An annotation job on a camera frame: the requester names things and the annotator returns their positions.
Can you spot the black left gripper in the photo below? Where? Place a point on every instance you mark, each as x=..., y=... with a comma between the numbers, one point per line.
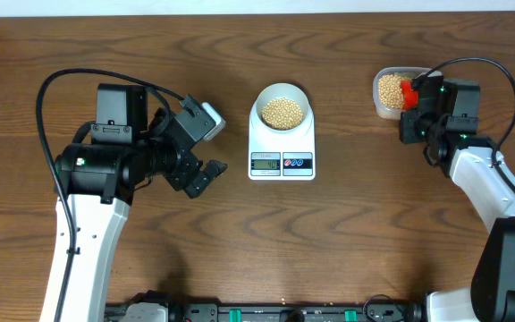
x=180, y=175

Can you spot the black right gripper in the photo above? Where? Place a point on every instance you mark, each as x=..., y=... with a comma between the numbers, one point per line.
x=407, y=133

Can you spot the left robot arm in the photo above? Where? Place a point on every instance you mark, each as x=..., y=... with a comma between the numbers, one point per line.
x=134, y=138

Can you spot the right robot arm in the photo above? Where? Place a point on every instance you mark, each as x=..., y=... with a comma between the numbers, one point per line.
x=473, y=163

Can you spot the red plastic scoop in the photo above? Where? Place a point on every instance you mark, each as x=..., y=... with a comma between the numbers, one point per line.
x=410, y=96

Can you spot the soybeans in bowl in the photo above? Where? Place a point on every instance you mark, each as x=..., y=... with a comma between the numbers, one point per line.
x=282, y=114

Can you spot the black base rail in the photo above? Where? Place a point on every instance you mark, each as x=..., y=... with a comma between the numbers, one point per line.
x=157, y=306

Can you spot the grey-green plastic bowl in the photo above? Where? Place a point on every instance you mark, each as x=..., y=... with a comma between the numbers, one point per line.
x=289, y=91

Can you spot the pile of soybeans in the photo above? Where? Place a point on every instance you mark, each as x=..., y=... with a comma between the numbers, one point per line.
x=389, y=90

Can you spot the white digital kitchen scale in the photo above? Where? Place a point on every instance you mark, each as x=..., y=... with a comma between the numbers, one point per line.
x=281, y=155

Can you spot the clear plastic container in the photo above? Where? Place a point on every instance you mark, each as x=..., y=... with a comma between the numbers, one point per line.
x=408, y=72

